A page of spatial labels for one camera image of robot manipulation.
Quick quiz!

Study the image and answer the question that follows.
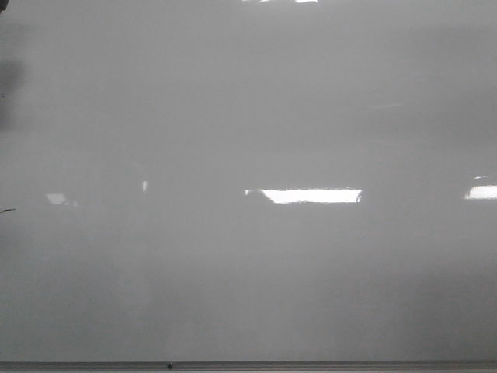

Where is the white glossy whiteboard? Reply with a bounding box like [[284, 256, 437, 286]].
[[1, 1, 496, 361]]

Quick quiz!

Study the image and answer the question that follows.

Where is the grey aluminium whiteboard frame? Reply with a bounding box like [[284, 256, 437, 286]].
[[1, 360, 496, 372]]

